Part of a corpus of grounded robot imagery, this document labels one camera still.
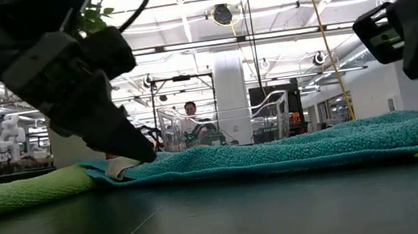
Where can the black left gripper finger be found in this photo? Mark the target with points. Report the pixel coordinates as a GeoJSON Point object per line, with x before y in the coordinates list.
{"type": "Point", "coordinates": [104, 122]}

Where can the teal microfiber towel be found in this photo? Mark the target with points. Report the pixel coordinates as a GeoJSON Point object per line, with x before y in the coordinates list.
{"type": "Point", "coordinates": [278, 152]}

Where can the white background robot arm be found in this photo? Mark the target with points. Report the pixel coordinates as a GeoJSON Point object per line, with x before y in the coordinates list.
{"type": "Point", "coordinates": [11, 137]}

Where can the black background robot arm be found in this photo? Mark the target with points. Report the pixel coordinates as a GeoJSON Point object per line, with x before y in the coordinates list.
{"type": "Point", "coordinates": [207, 131]}

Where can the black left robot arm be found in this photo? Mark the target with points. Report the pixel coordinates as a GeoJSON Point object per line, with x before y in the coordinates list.
{"type": "Point", "coordinates": [17, 13]}

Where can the green microfiber towel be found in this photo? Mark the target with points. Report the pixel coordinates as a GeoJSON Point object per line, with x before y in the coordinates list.
{"type": "Point", "coordinates": [21, 194]}

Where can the white plant pot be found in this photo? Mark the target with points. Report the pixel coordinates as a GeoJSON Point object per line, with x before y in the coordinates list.
{"type": "Point", "coordinates": [68, 151]}

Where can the person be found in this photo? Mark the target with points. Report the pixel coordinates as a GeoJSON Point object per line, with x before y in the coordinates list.
{"type": "Point", "coordinates": [190, 108]}

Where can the clear plastic bin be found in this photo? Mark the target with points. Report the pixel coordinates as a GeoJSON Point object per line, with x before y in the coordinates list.
{"type": "Point", "coordinates": [283, 115]}

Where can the black monitor screen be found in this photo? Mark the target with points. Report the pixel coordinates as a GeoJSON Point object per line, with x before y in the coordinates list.
{"type": "Point", "coordinates": [258, 92]}

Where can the white round column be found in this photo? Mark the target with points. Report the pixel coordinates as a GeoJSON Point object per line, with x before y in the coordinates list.
{"type": "Point", "coordinates": [229, 90]}

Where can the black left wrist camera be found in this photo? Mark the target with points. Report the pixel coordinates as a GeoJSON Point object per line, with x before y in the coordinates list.
{"type": "Point", "coordinates": [111, 51]}

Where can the black metal frame stand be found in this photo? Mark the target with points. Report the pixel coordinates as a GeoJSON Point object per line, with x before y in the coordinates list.
{"type": "Point", "coordinates": [181, 78]}

